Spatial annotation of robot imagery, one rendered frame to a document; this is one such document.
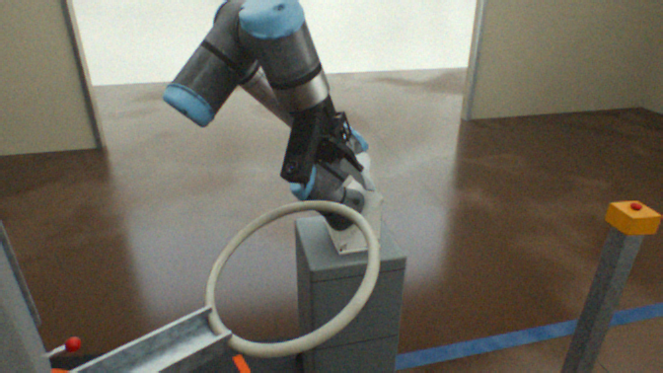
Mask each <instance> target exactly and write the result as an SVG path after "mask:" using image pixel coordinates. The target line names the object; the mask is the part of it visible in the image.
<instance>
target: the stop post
mask: <svg viewBox="0 0 663 373"><path fill-rule="evenodd" d="M632 202H636V203H639V204H642V205H643V209H641V210H635V209H632V208H631V206H630V204H631V203H632ZM661 218H662V216H661V215H660V214H658V213H656V212H654V211H652V210H651V209H649V208H647V206H646V205H644V204H643V203H641V202H638V201H621V202H611V203H610V205H609V209H608V212H607V215H606V218H604V219H606V220H607V221H608V223H609V224H611V225H612V226H611V229H610V232H609V235H608V239H607V242H605V245H604V248H603V251H602V253H601V256H600V259H599V262H598V265H597V269H596V272H595V275H594V278H593V281H592V285H590V287H589V290H588V293H587V296H586V299H585V303H584V306H583V309H582V312H581V315H580V319H579V321H578V324H577V325H576V327H575V330H574V334H573V337H572V340H571V343H570V346H569V350H568V352H567V354H566V357H565V360H564V363H562V367H561V370H560V373H591V371H592V368H593V364H594V362H595V359H596V357H598V354H599V352H600V348H601V345H602V343H603V340H604V338H605V335H606V332H607V329H608V326H609V324H610V322H611V321H612V319H613V316H614V314H615V311H616V309H617V306H618V303H619V300H620V297H621V295H622V292H623V290H624V287H625V283H626V282H627V279H628V277H629V274H630V272H631V268H632V265H633V263H634V260H635V258H636V254H637V252H638V249H639V246H640V244H642V241H643V238H644V235H645V234H654V233H655V231H656V229H657V226H659V223H660V220H661Z"/></svg>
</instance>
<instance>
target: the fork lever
mask: <svg viewBox="0 0 663 373"><path fill-rule="evenodd" d="M211 312H213V310H212V307H211V306H210V305H209V306H207V307H205V308H202V309H200V310H198V311H196V312H194V313H192V314H190V315H188V316H184V317H182V318H180V319H178V320H176V321H174V322H172V323H170V324H168V325H166V326H165V327H163V328H161V329H158V330H156V331H154V332H153V333H150V334H148V335H146V336H143V337H141V338H139V339H137V340H134V341H131V342H129V343H127V344H125V345H123V346H121V347H119V348H118V349H116V350H115V351H112V352H110V353H107V354H105V355H103V356H101V357H99V358H97V359H95V360H92V361H90V362H88V363H86V364H84V365H81V366H79V367H77V368H75V369H72V370H70V371H68V373H187V372H189V371H191V370H193V369H195V368H197V367H199V366H201V365H203V364H204V363H206V362H208V361H210V360H212V359H213V358H216V357H218V356H220V355H222V354H223V353H225V351H226V352H227V350H229V349H232V348H230V347H228V346H227V341H228V340H229V339H230V338H231V337H233V333H231V331H230V330H229V331H227V332H225V333H223V334H221V335H219V336H215V334H214V333H213V331H212V330H211V329H210V327H209V325H208V322H207V316H208V314H209V313H211Z"/></svg>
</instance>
